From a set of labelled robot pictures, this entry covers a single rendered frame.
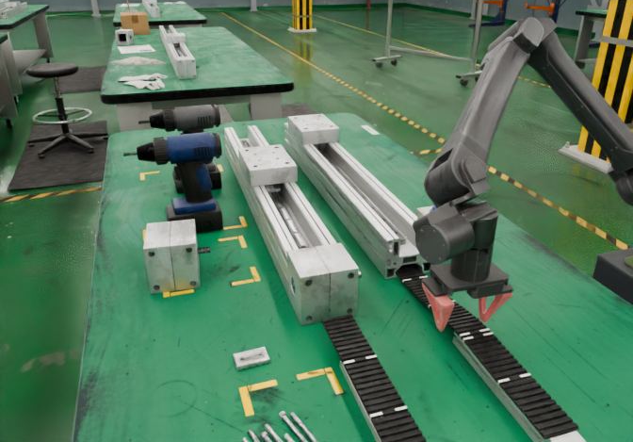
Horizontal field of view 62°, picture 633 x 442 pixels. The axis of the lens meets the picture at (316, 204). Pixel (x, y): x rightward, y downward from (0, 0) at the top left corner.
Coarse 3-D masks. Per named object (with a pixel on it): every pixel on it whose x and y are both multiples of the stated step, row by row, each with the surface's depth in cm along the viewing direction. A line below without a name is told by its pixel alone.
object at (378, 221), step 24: (288, 144) 164; (312, 144) 147; (336, 144) 147; (312, 168) 141; (336, 168) 138; (360, 168) 130; (336, 192) 123; (360, 192) 124; (384, 192) 117; (360, 216) 109; (384, 216) 115; (408, 216) 106; (360, 240) 111; (384, 240) 98; (408, 240) 105; (384, 264) 99; (408, 264) 101
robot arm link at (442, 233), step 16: (464, 160) 74; (464, 176) 74; (480, 176) 74; (480, 192) 74; (448, 208) 73; (416, 224) 73; (432, 224) 71; (448, 224) 71; (464, 224) 72; (416, 240) 73; (432, 240) 71; (448, 240) 69; (464, 240) 71; (432, 256) 72; (448, 256) 70
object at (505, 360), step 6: (510, 354) 76; (480, 360) 75; (486, 360) 75; (492, 360) 75; (498, 360) 75; (504, 360) 75; (510, 360) 75; (516, 360) 75; (486, 366) 74; (492, 366) 74; (498, 366) 74; (504, 366) 74
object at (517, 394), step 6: (534, 384) 71; (510, 390) 70; (516, 390) 70; (522, 390) 70; (528, 390) 70; (534, 390) 70; (540, 390) 70; (510, 396) 69; (516, 396) 69; (522, 396) 69; (528, 396) 69; (534, 396) 69
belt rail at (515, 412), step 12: (468, 348) 79; (468, 360) 80; (480, 372) 77; (492, 384) 74; (504, 396) 72; (516, 408) 69; (516, 420) 70; (528, 420) 67; (528, 432) 67; (576, 432) 64
